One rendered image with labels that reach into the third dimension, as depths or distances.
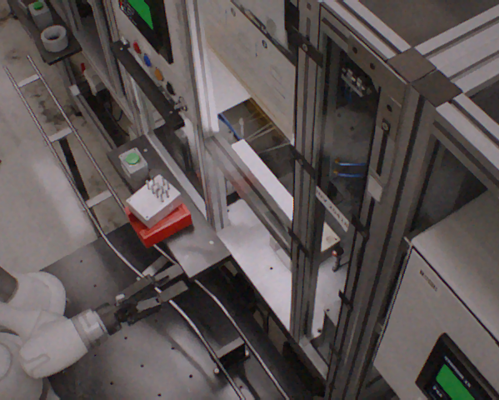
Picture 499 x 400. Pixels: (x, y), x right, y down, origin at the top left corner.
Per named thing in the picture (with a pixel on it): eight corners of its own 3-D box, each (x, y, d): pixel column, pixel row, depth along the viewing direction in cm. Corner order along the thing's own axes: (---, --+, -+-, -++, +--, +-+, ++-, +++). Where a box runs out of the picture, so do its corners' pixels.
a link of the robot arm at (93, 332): (83, 342, 152) (106, 329, 154) (67, 312, 157) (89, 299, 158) (92, 357, 160) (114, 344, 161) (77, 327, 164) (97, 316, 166)
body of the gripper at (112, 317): (112, 342, 161) (144, 323, 164) (104, 327, 154) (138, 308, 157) (97, 318, 165) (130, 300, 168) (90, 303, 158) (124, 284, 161)
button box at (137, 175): (124, 178, 210) (117, 155, 201) (147, 167, 212) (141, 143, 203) (136, 196, 206) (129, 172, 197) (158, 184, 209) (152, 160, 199)
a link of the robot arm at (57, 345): (70, 317, 153) (67, 311, 165) (9, 351, 148) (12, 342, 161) (92, 357, 154) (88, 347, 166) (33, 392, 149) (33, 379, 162)
